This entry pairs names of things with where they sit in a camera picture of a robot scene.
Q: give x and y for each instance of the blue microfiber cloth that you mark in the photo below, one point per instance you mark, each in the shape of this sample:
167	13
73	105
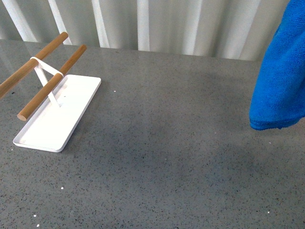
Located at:
279	95

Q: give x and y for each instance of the white metal towel rack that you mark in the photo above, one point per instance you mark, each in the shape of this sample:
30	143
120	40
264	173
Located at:
52	124

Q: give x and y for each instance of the white pleated curtain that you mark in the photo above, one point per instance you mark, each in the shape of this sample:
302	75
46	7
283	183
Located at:
232	29

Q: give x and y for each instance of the near wooden rack rod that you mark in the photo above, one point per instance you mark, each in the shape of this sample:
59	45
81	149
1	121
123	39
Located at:
34	103

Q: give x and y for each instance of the wooden rack rod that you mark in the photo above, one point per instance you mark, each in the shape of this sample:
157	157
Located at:
16	77
34	103

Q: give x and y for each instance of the far wooden rack rod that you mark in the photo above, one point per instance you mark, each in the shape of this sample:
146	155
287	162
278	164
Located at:
16	77

